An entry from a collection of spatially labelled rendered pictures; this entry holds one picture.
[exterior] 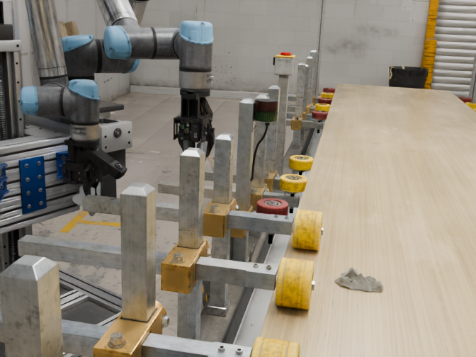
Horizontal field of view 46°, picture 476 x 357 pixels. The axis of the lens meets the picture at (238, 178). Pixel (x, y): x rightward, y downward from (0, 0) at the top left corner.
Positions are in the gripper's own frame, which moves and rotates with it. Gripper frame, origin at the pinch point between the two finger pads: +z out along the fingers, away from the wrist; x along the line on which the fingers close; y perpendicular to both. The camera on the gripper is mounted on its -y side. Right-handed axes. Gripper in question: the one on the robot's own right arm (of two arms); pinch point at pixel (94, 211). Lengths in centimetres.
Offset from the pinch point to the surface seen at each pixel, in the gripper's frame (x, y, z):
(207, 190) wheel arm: -23.9, -25.6, -1.6
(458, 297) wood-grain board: 38, -87, -8
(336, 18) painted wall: -801, -30, -52
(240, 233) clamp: 4.6, -41.5, -0.7
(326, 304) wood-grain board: 48, -65, -7
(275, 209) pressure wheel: 3, -50, -8
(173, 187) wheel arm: -23.8, -14.6, -1.5
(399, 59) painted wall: -812, -133, 6
